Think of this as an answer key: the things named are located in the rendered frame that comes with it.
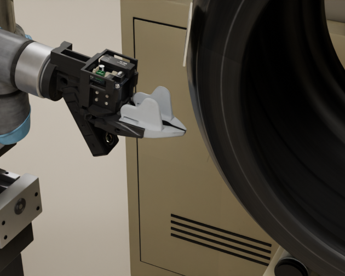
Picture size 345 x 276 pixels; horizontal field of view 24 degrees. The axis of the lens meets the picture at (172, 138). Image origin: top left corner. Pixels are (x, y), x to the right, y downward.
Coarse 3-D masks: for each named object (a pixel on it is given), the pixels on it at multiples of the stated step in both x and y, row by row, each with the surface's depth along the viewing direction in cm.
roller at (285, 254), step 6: (288, 252) 104; (282, 258) 104; (288, 258) 103; (294, 258) 103; (276, 264) 104; (282, 264) 103; (288, 264) 102; (294, 264) 102; (300, 264) 102; (276, 270) 104; (282, 270) 103; (288, 270) 103; (294, 270) 102; (300, 270) 102; (306, 270) 103
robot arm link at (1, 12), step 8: (0, 0) 140; (8, 0) 142; (0, 8) 141; (8, 8) 143; (0, 16) 142; (8, 16) 144; (0, 24) 143; (8, 24) 145; (16, 24) 151; (16, 32) 149; (24, 32) 151
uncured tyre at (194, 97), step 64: (256, 0) 81; (320, 0) 110; (192, 64) 91; (256, 64) 110; (320, 64) 114; (256, 128) 107; (320, 128) 116; (256, 192) 93; (320, 192) 110; (320, 256) 94
